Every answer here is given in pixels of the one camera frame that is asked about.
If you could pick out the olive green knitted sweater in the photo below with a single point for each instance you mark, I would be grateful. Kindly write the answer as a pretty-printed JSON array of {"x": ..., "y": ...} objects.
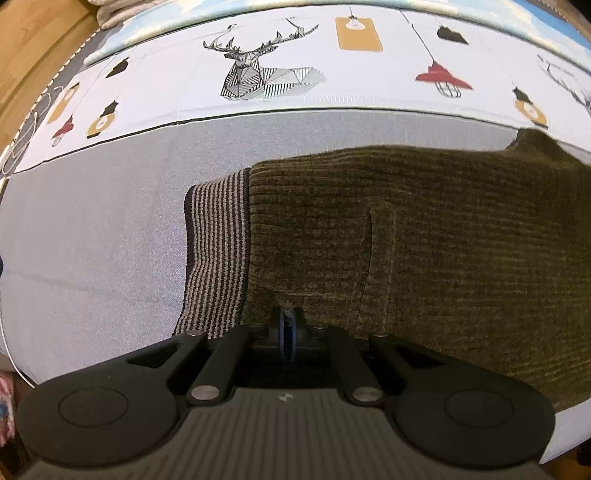
[{"x": 415, "y": 230}]

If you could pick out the pink patterned cloth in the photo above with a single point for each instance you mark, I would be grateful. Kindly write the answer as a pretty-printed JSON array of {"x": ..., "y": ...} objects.
[{"x": 5, "y": 406}]

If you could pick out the printed white bed sheet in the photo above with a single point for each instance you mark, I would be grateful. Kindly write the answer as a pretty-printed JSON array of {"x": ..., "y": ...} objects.
[{"x": 369, "y": 92}]

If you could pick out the light blue patterned sheet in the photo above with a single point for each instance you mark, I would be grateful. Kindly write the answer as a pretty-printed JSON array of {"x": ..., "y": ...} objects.
[{"x": 138, "y": 41}]

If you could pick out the wooden bed frame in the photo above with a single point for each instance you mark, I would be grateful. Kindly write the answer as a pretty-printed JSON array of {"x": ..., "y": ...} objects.
[{"x": 27, "y": 55}]

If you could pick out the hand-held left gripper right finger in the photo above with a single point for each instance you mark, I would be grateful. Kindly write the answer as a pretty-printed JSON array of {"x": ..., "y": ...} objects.
[{"x": 298, "y": 332}]

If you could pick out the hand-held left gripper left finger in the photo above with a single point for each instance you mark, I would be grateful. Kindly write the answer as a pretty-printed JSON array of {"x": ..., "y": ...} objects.
[{"x": 281, "y": 332}]

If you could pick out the deer and lamp printed bedsheet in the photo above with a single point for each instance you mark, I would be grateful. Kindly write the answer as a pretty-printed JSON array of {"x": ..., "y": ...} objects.
[{"x": 92, "y": 254}]

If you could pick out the cream folded blanket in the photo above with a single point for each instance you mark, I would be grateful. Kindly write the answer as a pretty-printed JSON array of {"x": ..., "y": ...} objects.
[{"x": 120, "y": 11}]

